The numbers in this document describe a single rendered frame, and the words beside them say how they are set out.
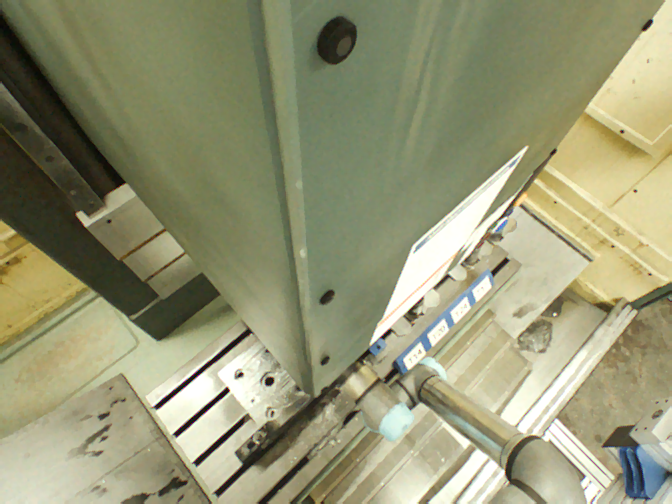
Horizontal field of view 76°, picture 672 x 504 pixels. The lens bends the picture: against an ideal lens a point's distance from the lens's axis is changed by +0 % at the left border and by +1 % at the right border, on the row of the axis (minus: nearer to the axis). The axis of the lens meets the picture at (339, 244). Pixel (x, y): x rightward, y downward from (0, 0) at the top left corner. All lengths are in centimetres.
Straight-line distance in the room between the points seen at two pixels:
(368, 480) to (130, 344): 101
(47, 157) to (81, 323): 112
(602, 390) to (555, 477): 190
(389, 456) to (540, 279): 84
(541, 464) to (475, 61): 71
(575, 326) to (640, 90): 92
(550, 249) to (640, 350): 120
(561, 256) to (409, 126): 165
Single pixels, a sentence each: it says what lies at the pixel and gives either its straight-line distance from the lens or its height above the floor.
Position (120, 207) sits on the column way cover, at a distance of 110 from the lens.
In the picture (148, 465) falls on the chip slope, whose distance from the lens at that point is 169.
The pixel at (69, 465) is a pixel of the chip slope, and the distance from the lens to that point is 171.
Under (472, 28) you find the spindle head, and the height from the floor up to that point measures 215.
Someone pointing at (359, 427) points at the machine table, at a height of 90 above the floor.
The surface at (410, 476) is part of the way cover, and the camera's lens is 156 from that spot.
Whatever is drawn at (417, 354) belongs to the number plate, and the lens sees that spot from 139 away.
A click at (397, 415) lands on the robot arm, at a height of 133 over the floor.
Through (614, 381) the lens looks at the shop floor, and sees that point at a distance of 274.
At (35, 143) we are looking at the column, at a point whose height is 165.
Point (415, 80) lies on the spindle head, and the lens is 17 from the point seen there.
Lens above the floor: 226
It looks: 63 degrees down
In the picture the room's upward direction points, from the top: 5 degrees clockwise
